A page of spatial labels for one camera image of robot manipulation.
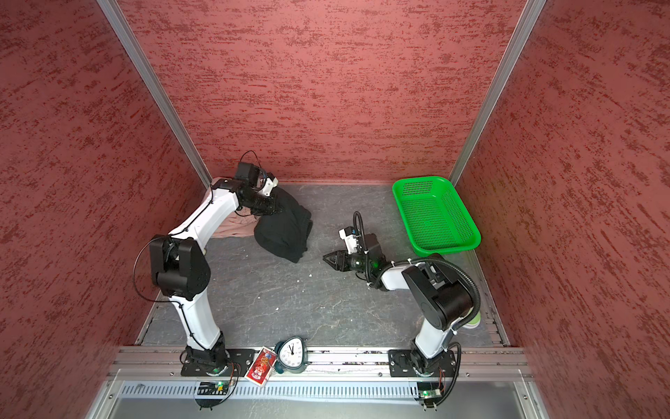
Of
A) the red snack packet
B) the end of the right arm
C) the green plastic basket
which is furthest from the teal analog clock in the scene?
the green plastic basket

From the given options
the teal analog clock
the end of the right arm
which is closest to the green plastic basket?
the end of the right arm

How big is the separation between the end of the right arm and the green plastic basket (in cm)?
22

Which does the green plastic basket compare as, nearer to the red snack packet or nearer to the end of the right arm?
the end of the right arm

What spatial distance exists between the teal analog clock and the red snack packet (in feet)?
0.06

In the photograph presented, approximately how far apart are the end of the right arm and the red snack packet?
32cm

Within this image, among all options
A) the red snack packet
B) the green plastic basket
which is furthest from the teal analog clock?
the green plastic basket

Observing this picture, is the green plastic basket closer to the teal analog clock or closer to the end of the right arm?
the end of the right arm

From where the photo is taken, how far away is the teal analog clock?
72cm

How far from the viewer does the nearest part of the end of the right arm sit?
0.74m

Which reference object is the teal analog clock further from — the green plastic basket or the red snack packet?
the green plastic basket

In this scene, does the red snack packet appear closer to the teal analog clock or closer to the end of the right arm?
the teal analog clock

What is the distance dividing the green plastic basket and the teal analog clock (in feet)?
1.64

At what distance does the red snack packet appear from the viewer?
0.71 m

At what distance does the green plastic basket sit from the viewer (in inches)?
38.0
